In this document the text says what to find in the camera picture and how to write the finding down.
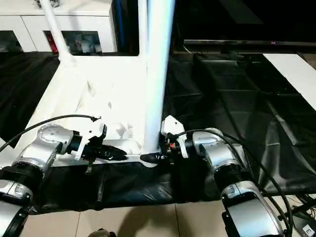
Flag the white plastic table top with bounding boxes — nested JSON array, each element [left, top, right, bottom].
[[13, 54, 168, 168]]

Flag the white plastic table leg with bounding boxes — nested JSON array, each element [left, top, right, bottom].
[[40, 0, 77, 72], [142, 0, 176, 155], [137, 0, 149, 65]]

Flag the dark rounded robot part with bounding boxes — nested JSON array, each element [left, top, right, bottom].
[[88, 229, 116, 237]]

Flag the black mat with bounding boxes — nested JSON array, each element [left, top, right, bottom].
[[0, 50, 316, 215]]

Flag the white cabinet with glass doors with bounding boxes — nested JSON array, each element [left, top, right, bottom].
[[0, 0, 118, 54]]

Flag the thin black rod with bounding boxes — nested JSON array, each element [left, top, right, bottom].
[[278, 199, 316, 220]]

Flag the white flat board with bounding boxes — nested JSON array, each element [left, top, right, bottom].
[[263, 53, 316, 111]]

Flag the black flat stand base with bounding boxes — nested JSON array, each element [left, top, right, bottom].
[[292, 214, 316, 237]]

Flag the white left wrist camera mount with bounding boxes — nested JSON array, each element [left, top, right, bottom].
[[74, 118, 107, 161]]

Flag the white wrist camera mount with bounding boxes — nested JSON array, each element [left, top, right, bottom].
[[74, 118, 107, 161], [160, 115, 190, 158]]

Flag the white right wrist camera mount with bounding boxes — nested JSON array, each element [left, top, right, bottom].
[[160, 115, 190, 158]]

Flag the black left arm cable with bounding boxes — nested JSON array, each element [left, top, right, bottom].
[[0, 115, 102, 154]]

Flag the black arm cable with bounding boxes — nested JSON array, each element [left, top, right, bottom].
[[0, 115, 102, 154], [170, 128, 297, 237]]

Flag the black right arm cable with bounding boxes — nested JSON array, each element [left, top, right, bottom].
[[170, 128, 297, 237]]

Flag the tangled black floor cables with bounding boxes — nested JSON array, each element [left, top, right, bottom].
[[291, 192, 316, 210]]

